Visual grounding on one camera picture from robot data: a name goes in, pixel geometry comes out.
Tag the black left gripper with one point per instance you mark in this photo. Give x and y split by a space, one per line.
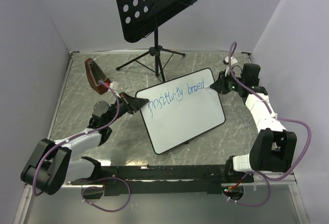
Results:
132 104

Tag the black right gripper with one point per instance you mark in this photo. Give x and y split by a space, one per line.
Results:
220 85

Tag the white rectangular whiteboard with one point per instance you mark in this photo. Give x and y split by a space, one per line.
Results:
180 110

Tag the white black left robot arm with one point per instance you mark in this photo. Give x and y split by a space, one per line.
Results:
51 164

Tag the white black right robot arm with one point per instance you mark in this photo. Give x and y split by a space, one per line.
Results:
274 147

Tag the brown wooden metronome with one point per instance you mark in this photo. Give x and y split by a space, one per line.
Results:
95 75

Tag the black perforated music stand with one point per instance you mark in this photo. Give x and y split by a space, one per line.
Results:
140 18

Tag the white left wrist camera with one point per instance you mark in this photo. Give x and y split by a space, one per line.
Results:
113 85

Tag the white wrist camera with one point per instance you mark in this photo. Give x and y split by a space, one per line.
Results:
113 85
230 64

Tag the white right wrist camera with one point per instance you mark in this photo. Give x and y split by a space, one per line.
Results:
230 64

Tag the aluminium frame rail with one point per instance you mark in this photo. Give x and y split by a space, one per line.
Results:
30 190

